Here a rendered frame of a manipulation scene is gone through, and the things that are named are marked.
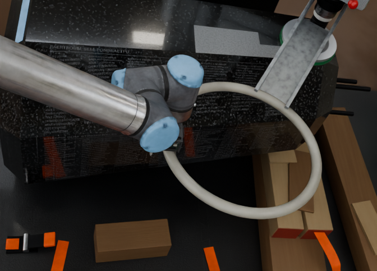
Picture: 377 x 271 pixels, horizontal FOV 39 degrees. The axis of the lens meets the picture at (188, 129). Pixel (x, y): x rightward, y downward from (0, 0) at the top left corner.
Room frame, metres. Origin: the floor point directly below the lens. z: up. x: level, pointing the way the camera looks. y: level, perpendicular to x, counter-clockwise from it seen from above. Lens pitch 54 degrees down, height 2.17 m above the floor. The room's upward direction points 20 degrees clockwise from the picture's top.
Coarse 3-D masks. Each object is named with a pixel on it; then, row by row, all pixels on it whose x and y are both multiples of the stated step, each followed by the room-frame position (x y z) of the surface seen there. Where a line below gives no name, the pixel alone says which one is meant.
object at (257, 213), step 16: (256, 96) 1.15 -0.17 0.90; (272, 96) 1.16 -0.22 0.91; (288, 112) 1.12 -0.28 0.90; (304, 128) 1.07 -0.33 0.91; (176, 160) 0.78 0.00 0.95; (320, 160) 0.97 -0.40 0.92; (176, 176) 0.74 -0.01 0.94; (320, 176) 0.91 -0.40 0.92; (192, 192) 0.71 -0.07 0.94; (208, 192) 0.72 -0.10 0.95; (304, 192) 0.83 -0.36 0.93; (224, 208) 0.69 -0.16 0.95; (240, 208) 0.71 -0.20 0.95; (256, 208) 0.73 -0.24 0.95; (272, 208) 0.74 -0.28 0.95; (288, 208) 0.76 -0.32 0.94
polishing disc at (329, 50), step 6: (288, 24) 1.60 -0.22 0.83; (294, 24) 1.61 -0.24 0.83; (282, 30) 1.56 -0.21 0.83; (288, 30) 1.57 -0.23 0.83; (282, 36) 1.53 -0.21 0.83; (330, 36) 1.62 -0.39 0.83; (330, 42) 1.59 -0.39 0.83; (324, 48) 1.54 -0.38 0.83; (330, 48) 1.55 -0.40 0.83; (336, 48) 1.56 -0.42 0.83; (324, 54) 1.51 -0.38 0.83; (330, 54) 1.52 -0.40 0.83; (318, 60) 1.47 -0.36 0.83; (324, 60) 1.49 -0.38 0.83
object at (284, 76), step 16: (304, 16) 1.49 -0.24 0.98; (304, 32) 1.44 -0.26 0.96; (320, 32) 1.46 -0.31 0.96; (288, 48) 1.36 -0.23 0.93; (304, 48) 1.38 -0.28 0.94; (320, 48) 1.36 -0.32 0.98; (272, 64) 1.25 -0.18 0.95; (288, 64) 1.31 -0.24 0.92; (304, 64) 1.32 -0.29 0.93; (272, 80) 1.23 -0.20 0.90; (288, 80) 1.25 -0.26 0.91; (304, 80) 1.23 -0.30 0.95; (288, 96) 1.20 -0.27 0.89
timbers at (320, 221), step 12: (264, 156) 1.45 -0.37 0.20; (264, 168) 1.40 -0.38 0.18; (276, 168) 1.37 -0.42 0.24; (264, 180) 1.35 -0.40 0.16; (276, 180) 1.31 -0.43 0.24; (276, 192) 1.25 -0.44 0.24; (324, 192) 1.34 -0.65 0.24; (276, 204) 1.20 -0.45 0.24; (324, 204) 1.28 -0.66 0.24; (288, 216) 1.16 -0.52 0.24; (300, 216) 1.18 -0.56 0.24; (312, 216) 1.20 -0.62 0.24; (324, 216) 1.22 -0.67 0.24; (276, 228) 1.10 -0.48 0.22; (288, 228) 1.11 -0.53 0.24; (300, 228) 1.13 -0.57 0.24; (312, 228) 1.15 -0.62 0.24; (324, 228) 1.17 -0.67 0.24
